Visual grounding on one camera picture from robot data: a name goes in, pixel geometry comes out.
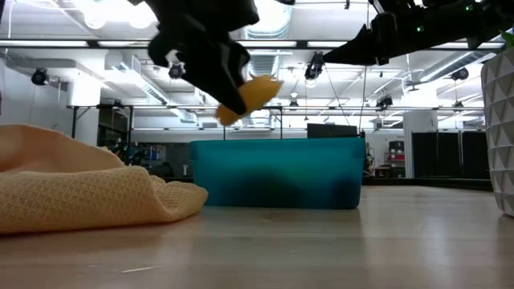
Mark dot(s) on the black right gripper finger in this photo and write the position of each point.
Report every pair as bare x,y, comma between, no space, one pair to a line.
357,52

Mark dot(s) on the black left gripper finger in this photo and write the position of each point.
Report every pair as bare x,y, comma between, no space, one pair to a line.
225,76

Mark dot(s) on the orange-yellow banana toy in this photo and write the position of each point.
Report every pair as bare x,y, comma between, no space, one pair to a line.
261,92

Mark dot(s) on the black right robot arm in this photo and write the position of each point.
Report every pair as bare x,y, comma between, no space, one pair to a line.
462,24

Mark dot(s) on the blue plastic tupperware container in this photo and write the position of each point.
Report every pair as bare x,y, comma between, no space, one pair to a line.
281,172

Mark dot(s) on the black ceiling spotlight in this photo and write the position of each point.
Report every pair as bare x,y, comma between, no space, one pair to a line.
315,66
40,77
384,101
176,72
460,74

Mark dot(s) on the black monitor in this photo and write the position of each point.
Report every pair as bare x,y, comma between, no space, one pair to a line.
331,131

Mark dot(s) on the storage shelf with red boxes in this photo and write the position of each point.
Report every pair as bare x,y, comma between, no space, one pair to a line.
395,156

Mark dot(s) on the black partition panels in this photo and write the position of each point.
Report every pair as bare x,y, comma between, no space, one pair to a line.
433,154

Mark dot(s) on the succulent in white patterned pot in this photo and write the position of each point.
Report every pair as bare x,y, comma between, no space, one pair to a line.
500,140

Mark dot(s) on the yellow waffle cloth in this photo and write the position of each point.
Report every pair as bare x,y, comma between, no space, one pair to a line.
80,200

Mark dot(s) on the silver ventilation duct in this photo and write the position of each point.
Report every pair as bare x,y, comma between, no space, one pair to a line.
269,60

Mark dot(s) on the black metal rack frame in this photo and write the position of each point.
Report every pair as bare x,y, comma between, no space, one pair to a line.
131,120

